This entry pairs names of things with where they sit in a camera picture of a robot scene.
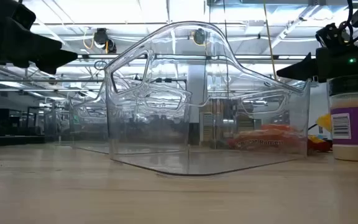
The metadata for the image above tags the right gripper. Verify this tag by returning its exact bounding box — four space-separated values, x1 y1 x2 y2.
276 45 358 83

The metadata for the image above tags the yellow snack packet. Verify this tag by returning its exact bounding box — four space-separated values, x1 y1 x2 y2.
308 113 334 154

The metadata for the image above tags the purple label spice jar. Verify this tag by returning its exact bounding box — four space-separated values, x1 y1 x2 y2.
326 74 358 162

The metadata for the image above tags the orange ramen packet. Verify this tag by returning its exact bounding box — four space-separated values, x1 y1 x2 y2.
227 123 308 154

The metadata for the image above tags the clear plastic bin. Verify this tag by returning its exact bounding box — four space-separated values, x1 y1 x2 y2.
43 99 74 145
104 21 311 177
68 76 192 156

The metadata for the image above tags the white square pillar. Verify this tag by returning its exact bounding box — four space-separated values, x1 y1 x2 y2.
186 63 206 125

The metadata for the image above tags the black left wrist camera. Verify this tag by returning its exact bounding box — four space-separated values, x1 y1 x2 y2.
9 2 37 31

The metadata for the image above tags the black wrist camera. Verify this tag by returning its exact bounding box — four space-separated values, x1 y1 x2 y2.
9 2 37 31
314 22 351 49

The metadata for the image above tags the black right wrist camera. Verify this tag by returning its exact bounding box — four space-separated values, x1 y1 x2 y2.
314 22 351 49

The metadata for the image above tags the black ceiling camera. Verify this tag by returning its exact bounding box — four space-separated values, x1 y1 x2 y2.
92 27 117 54
193 27 206 46

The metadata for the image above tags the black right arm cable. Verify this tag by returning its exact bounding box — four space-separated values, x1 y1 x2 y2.
337 0 358 44

